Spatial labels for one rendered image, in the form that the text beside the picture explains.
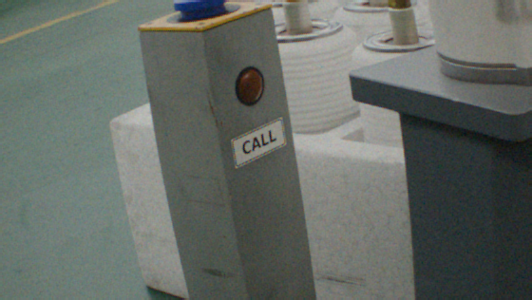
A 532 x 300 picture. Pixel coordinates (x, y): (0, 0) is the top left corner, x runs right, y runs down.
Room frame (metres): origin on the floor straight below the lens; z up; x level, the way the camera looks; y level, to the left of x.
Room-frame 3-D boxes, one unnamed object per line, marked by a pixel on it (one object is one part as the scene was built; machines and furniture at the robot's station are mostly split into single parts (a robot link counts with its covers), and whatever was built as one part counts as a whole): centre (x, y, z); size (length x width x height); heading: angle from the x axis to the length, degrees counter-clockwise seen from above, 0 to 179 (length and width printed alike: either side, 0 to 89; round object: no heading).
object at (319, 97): (0.97, -0.04, 0.16); 0.10 x 0.10 x 0.18
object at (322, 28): (0.97, -0.04, 0.25); 0.08 x 0.08 x 0.01
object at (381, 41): (0.88, -0.13, 0.25); 0.08 x 0.08 x 0.01
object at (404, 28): (0.88, -0.13, 0.26); 0.02 x 0.02 x 0.03
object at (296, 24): (0.97, -0.04, 0.26); 0.02 x 0.02 x 0.03
